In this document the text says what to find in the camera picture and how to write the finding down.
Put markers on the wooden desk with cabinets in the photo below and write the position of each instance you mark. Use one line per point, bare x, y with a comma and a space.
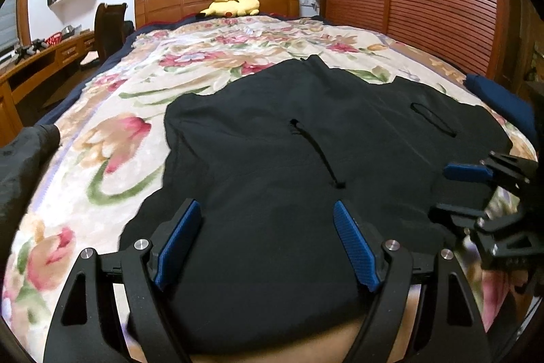
33, 87

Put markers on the floral bed blanket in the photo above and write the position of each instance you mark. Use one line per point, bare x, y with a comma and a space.
113, 143

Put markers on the red basket on desk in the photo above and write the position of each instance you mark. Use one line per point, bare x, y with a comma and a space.
54, 39

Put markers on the dark grey folded garment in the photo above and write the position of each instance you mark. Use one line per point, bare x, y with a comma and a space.
21, 163

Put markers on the grey window blind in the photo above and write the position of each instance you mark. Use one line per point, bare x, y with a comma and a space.
8, 26

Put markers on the folded navy blue garment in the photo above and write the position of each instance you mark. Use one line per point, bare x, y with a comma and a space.
515, 110

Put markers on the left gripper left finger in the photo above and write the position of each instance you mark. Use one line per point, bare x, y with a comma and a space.
86, 326

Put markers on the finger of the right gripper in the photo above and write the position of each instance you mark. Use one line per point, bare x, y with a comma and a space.
467, 172
454, 216

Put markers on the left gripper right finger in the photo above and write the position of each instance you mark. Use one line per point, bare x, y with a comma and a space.
447, 325

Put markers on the dark wooden chair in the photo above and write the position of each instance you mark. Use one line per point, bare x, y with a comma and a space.
111, 29

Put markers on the yellow pikachu plush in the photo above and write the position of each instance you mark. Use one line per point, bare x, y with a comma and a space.
231, 8

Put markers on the black trench coat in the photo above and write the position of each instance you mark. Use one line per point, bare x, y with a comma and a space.
267, 157

